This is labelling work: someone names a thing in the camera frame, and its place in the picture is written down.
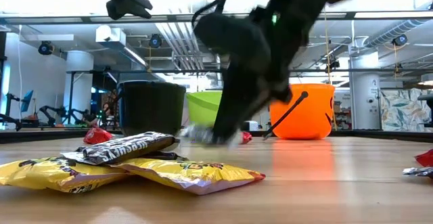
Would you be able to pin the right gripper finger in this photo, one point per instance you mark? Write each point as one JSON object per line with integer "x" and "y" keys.
{"x": 282, "y": 95}
{"x": 236, "y": 48}

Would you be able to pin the red KitKat bar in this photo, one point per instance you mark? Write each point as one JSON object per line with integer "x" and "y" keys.
{"x": 98, "y": 136}
{"x": 427, "y": 159}
{"x": 247, "y": 137}

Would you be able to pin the yellow Sour Patch Kids pack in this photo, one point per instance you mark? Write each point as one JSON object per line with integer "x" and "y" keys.
{"x": 189, "y": 176}
{"x": 50, "y": 176}

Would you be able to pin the black background robot arm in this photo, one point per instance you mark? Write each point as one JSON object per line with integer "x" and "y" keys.
{"x": 50, "y": 114}

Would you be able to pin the orange jack-o-lantern bucket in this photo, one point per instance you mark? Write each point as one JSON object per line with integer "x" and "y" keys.
{"x": 314, "y": 115}

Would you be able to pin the small white box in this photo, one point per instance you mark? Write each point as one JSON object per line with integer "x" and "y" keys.
{"x": 252, "y": 126}

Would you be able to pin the green jack-o-lantern bucket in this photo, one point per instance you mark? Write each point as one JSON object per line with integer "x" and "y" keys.
{"x": 203, "y": 110}

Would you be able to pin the white round column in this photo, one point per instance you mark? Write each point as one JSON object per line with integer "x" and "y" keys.
{"x": 365, "y": 92}
{"x": 79, "y": 82}

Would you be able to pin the black plastic bucket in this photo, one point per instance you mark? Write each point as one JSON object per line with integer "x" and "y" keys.
{"x": 152, "y": 109}

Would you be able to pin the computer monitor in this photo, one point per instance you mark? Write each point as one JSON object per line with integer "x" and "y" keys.
{"x": 27, "y": 100}

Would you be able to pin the black ceiling-hung camera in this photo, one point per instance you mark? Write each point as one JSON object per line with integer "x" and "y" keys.
{"x": 45, "y": 48}
{"x": 155, "y": 41}
{"x": 400, "y": 40}
{"x": 333, "y": 65}

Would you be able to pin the black overhead frame beam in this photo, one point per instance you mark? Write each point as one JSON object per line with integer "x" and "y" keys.
{"x": 67, "y": 19}

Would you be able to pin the black background frame beam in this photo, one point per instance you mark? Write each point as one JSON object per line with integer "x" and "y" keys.
{"x": 338, "y": 70}

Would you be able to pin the silver ventilation duct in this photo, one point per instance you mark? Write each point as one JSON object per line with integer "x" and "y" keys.
{"x": 392, "y": 32}

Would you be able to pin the black table frame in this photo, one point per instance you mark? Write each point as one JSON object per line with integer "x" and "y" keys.
{"x": 389, "y": 135}

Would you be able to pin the leaf-patterned wall panel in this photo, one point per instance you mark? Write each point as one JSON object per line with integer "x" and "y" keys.
{"x": 402, "y": 110}

